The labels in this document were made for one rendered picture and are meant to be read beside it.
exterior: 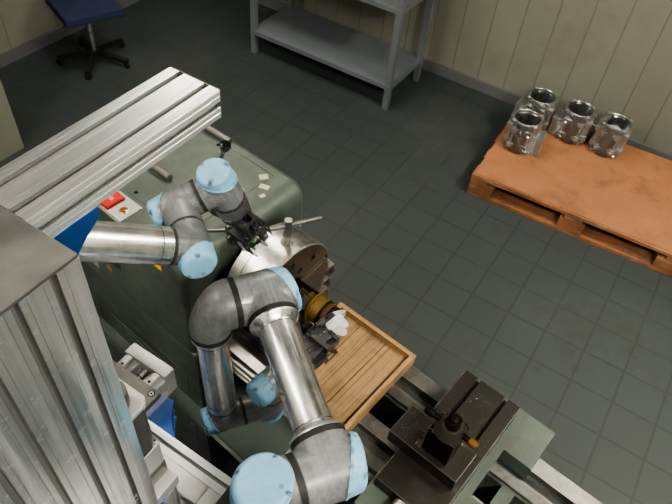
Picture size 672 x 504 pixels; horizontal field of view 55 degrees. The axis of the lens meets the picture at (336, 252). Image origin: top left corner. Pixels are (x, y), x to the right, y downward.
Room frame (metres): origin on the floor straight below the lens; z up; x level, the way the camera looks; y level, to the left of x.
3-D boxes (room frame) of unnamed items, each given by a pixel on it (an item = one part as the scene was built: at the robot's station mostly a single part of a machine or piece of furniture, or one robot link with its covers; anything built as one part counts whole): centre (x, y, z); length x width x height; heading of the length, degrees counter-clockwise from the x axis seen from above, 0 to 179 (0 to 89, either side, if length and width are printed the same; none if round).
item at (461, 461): (0.78, -0.30, 1.00); 0.20 x 0.10 x 0.05; 54
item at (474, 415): (0.81, -0.36, 0.95); 0.43 x 0.18 x 0.04; 144
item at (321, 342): (0.98, 0.03, 1.08); 0.12 x 0.09 x 0.08; 143
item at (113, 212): (1.27, 0.63, 1.23); 0.13 x 0.08 x 0.06; 54
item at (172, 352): (1.42, 0.49, 0.43); 0.60 x 0.48 x 0.86; 54
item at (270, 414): (0.85, 0.15, 0.98); 0.11 x 0.08 x 0.11; 117
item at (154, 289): (1.42, 0.49, 1.06); 0.59 x 0.48 x 0.39; 54
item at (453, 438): (0.76, -0.32, 1.14); 0.08 x 0.08 x 0.03
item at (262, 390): (0.86, 0.13, 1.08); 0.11 x 0.08 x 0.09; 143
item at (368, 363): (1.05, -0.05, 0.89); 0.36 x 0.30 x 0.04; 144
